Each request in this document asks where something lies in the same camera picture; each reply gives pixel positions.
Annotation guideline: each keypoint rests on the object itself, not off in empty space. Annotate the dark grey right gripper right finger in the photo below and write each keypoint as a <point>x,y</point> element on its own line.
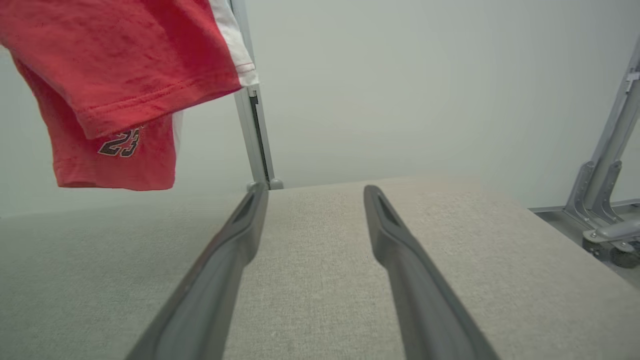
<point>425,300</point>

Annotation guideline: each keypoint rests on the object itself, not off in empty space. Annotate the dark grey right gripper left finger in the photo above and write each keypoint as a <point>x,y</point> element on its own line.
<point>200,300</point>

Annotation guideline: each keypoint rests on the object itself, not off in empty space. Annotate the red shorts with number 23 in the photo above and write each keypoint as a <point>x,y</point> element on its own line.
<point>120,60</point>

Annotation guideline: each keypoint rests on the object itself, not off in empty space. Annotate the black caster wheel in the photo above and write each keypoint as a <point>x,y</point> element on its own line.
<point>625,256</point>

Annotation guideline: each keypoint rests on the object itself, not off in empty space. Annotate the grey metal partition post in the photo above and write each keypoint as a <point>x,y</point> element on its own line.
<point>247,135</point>

